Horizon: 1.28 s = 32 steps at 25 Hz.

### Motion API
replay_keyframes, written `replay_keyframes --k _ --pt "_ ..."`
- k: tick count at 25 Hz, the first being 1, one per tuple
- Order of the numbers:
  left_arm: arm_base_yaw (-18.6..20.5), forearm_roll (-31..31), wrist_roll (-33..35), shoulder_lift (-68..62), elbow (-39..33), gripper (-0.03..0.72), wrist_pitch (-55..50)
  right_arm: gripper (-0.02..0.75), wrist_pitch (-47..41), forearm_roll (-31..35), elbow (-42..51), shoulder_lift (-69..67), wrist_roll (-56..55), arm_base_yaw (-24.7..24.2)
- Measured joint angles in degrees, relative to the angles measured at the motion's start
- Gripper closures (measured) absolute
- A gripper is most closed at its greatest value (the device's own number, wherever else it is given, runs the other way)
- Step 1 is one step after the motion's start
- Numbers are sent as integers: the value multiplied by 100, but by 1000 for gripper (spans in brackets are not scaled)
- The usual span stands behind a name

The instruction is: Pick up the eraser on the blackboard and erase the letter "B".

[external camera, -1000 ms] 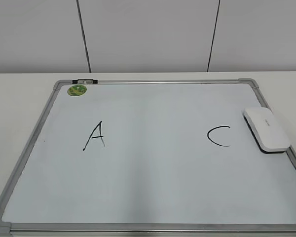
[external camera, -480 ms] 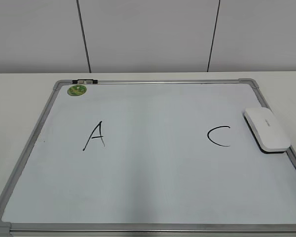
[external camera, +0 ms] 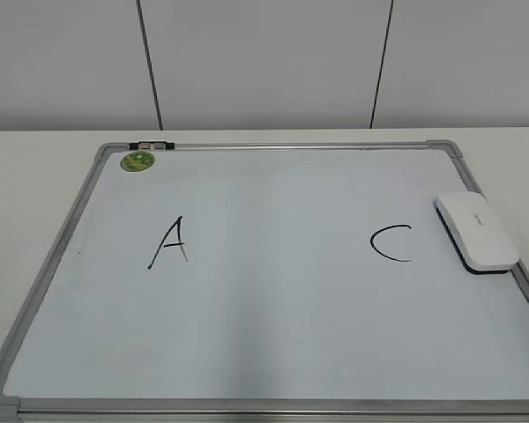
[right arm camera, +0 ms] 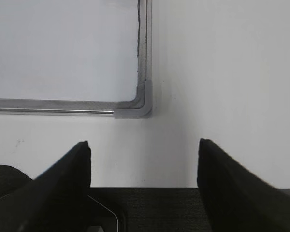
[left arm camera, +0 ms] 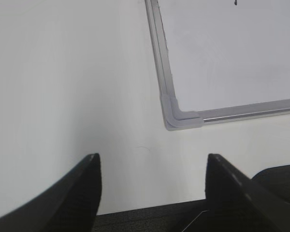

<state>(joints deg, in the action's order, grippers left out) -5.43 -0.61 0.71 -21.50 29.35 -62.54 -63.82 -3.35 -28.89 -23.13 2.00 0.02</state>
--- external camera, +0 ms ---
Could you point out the green round magnet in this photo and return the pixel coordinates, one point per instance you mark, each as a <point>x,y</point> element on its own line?
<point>137,161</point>

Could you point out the white framed whiteboard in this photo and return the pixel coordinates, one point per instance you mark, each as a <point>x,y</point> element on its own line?
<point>274,281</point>

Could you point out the black silver hanging clip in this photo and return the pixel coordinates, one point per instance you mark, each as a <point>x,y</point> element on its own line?
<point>151,145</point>

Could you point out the white whiteboard eraser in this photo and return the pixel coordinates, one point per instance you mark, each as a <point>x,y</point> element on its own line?
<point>481,238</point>

